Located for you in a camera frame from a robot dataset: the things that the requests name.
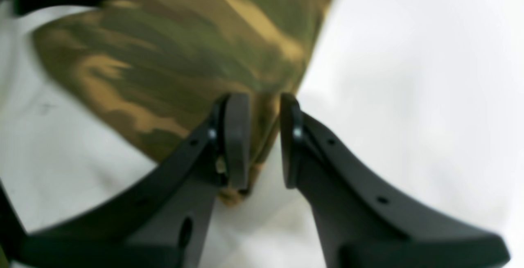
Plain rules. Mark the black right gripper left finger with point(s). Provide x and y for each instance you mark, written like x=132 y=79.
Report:
x=162 y=220

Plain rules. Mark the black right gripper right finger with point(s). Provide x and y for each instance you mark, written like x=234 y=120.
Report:
x=363 y=221

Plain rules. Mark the camouflage t-shirt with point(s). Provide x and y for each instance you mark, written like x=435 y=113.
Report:
x=151 y=69

